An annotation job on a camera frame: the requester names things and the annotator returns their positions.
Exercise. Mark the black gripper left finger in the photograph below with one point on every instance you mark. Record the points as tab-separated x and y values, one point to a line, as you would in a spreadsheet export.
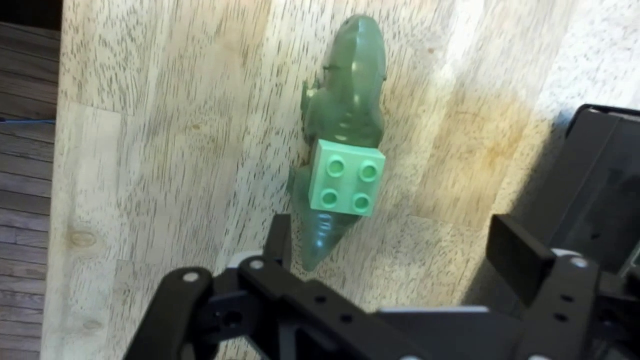
267	313

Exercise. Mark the green building block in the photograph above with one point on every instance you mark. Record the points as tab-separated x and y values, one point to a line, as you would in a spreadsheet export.
346	184

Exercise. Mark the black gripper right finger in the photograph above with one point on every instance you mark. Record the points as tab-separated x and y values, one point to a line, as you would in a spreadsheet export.
561	292

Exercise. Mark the green dinosaur toy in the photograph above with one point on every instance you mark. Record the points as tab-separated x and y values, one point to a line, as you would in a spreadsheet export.
351	86

